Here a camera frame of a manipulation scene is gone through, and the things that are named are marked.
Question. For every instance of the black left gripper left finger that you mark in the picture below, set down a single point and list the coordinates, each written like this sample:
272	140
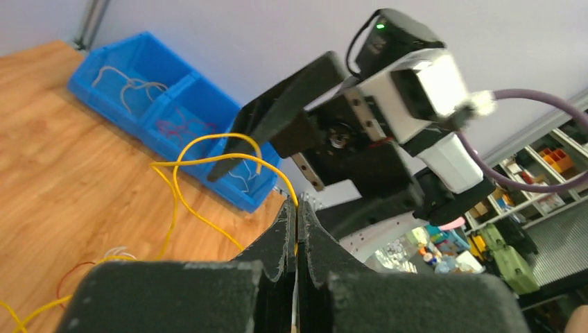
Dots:
250	293

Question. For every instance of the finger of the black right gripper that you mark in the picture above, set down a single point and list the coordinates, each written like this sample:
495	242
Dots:
347	218
317	138

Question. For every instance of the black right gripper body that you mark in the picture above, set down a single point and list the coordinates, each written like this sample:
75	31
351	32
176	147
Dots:
374	164

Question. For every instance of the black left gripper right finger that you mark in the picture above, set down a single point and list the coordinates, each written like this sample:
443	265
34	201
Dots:
338	293

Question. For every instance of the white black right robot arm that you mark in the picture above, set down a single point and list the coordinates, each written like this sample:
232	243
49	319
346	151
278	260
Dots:
450	180

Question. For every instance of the blue compartment bin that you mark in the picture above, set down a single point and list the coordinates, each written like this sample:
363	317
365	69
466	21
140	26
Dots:
144	88

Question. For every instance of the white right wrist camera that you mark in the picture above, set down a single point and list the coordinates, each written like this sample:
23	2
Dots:
421	88

